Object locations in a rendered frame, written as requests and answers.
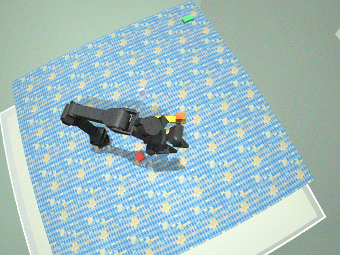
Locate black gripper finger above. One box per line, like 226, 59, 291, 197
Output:
173, 138, 189, 148
155, 144, 178, 155

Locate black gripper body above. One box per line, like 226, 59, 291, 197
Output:
143, 123, 184, 156

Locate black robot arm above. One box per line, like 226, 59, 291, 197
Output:
60, 101, 169, 149

